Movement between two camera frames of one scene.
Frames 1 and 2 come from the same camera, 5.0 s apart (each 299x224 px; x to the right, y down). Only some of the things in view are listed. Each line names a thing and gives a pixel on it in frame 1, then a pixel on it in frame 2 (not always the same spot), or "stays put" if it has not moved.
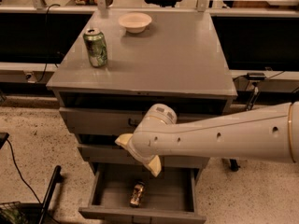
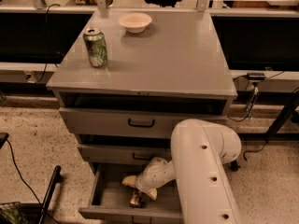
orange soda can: [137, 194] stays put
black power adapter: [255, 76] stays put
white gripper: [137, 147] -> [146, 181]
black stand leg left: [56, 179] stays put
